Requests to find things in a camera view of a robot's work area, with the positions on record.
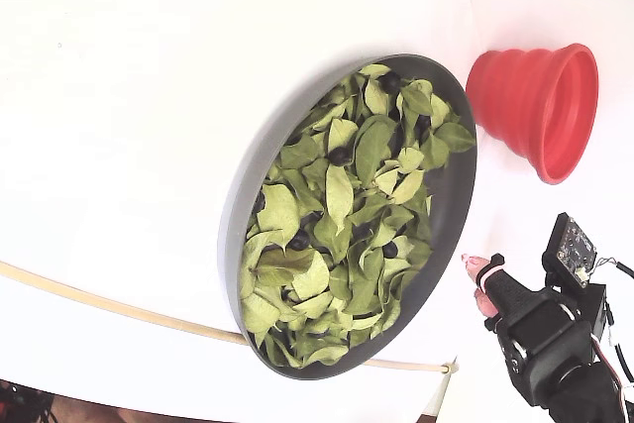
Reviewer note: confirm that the gripper finger with pink sleeve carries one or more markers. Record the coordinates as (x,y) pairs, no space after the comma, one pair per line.
(505,291)
(485,304)

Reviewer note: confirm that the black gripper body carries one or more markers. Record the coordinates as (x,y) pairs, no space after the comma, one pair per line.
(534,320)

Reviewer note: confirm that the dark blueberry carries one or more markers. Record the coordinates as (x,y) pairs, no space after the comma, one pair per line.
(298,240)
(390,81)
(391,248)

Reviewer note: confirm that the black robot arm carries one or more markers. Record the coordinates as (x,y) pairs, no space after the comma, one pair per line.
(569,383)

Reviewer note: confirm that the pile of green leaves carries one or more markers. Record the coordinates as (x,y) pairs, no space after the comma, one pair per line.
(342,195)

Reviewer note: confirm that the red collapsible silicone cup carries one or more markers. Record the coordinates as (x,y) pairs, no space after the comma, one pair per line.
(510,91)

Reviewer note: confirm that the dark grey round bowl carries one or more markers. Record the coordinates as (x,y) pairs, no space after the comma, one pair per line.
(229,244)

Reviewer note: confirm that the long wooden dowel stick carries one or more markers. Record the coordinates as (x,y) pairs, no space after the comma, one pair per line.
(124,309)

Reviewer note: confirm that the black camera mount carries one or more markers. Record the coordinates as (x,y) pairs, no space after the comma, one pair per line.
(592,309)

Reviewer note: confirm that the camera circuit board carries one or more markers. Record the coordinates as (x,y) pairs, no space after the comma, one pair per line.
(569,247)

